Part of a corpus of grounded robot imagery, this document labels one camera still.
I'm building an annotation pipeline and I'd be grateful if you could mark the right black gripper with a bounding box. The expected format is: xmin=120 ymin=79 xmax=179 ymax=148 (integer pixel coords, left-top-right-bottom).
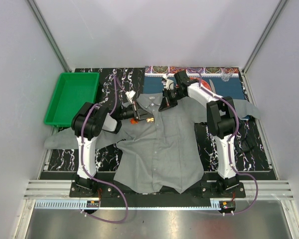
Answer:
xmin=158 ymin=88 xmax=186 ymax=113

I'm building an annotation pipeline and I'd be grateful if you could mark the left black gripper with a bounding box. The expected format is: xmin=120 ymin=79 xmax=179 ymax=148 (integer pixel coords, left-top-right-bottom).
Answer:
xmin=118 ymin=101 xmax=153 ymax=122

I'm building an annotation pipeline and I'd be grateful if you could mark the grey button shirt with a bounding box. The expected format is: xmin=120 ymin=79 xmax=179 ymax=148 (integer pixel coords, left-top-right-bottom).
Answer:
xmin=44 ymin=91 xmax=263 ymax=195

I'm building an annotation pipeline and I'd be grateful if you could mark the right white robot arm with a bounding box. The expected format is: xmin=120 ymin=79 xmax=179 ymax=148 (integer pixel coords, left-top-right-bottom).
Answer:
xmin=159 ymin=70 xmax=239 ymax=198

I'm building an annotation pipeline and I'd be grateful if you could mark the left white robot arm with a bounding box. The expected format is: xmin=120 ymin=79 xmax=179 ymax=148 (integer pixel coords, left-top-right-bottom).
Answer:
xmin=71 ymin=101 xmax=153 ymax=197

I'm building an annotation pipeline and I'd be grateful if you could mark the near black brooch stand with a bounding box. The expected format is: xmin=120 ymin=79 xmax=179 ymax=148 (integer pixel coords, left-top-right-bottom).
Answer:
xmin=235 ymin=138 xmax=256 ymax=153

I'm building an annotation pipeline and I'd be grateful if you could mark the red and teal plate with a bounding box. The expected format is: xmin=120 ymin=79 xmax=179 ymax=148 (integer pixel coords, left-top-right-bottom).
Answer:
xmin=190 ymin=77 xmax=212 ymax=91

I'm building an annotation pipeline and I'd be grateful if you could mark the silver knife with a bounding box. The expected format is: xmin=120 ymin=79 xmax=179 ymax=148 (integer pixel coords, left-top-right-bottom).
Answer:
xmin=209 ymin=79 xmax=216 ymax=95

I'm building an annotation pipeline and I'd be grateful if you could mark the clear drinking glass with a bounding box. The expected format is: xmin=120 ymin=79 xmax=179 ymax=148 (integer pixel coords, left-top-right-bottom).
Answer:
xmin=221 ymin=67 xmax=235 ymax=82

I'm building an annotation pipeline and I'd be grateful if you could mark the green plastic bin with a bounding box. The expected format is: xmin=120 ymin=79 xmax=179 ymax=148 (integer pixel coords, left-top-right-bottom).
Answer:
xmin=44 ymin=72 xmax=99 ymax=127

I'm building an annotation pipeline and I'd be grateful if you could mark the blue patterned placemat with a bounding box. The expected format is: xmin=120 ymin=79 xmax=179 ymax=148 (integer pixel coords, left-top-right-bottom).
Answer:
xmin=143 ymin=66 xmax=248 ymax=100

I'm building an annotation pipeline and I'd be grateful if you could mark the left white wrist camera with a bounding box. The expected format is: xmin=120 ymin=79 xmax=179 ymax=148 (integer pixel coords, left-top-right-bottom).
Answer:
xmin=125 ymin=90 xmax=136 ymax=104

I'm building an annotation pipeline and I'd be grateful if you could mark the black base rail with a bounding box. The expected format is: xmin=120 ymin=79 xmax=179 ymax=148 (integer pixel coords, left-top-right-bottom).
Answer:
xmin=69 ymin=172 xmax=246 ymax=199

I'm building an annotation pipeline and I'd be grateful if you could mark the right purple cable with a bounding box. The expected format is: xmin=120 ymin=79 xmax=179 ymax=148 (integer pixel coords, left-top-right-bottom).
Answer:
xmin=165 ymin=67 xmax=259 ymax=215

